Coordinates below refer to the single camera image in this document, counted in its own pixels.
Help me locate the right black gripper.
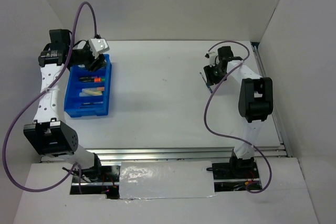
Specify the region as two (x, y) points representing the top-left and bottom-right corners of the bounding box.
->
(204, 62), (227, 87)

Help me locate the red blue clip pen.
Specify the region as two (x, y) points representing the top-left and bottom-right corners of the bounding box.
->
(199, 72), (213, 94)

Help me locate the purple cap black highlighter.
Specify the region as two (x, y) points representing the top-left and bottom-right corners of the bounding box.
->
(79, 76), (95, 82)

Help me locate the orange cap clear marker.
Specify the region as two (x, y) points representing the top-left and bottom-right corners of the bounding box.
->
(83, 87), (104, 91)

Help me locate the yellow pastel highlighter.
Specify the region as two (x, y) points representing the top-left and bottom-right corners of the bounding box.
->
(79, 90), (103, 97)

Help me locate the red ink clear pen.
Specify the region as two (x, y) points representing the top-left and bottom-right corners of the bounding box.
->
(78, 104), (102, 109)

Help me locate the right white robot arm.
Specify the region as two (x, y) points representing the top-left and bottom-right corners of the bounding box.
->
(203, 46), (274, 178)

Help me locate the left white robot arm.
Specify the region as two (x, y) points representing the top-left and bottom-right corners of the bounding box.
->
(23, 29), (109, 182)

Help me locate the blue plastic sorting tray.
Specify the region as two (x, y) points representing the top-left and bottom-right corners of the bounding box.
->
(64, 54), (112, 118)

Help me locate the white front cover plate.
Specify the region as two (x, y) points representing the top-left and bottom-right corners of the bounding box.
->
(119, 161), (216, 199)

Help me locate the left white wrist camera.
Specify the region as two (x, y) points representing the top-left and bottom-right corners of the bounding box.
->
(88, 38), (110, 59)

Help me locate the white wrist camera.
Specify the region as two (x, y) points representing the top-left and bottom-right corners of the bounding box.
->
(88, 38), (110, 59)
(205, 51), (218, 67)

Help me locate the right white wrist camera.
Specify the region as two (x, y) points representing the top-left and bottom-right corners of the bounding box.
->
(205, 51), (218, 67)

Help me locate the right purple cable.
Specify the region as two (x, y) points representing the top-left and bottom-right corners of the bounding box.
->
(204, 40), (272, 194)

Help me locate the aluminium table rail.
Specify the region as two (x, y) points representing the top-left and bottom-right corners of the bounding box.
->
(40, 144), (289, 162)

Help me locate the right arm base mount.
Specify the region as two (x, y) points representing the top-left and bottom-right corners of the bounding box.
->
(206, 162), (262, 193)

